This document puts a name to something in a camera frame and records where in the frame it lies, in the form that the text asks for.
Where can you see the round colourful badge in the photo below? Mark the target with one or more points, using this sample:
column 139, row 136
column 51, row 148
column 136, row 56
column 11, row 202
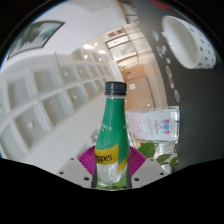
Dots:
column 171, row 83

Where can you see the green drink bottle black cap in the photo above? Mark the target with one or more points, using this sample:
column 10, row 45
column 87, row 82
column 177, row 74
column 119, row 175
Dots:
column 111, row 133

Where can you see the green potted plant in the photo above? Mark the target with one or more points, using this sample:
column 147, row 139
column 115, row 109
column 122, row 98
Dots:
column 146, row 150

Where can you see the dark-framed glass door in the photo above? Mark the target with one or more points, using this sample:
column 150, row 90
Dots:
column 118, row 41

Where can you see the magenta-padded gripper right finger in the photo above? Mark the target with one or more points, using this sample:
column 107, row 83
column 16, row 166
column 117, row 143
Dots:
column 148, row 170

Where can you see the round dark multicoloured badge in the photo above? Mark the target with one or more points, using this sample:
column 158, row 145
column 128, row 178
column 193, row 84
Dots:
column 177, row 96

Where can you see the ceiling lights group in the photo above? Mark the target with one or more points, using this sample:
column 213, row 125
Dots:
column 88, row 46

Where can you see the small blue card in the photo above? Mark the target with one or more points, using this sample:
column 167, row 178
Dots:
column 155, row 35

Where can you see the round pale badge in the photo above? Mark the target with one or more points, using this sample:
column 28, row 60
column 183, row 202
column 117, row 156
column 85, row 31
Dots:
column 169, row 71

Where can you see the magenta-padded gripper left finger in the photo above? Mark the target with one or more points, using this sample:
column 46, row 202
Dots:
column 75, row 170

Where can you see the clear acrylic sign stand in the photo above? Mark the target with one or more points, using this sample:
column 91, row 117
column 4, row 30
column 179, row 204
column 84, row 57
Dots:
column 153, row 126

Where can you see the dark-framed landscape painting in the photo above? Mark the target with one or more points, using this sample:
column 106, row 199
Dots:
column 33, row 36

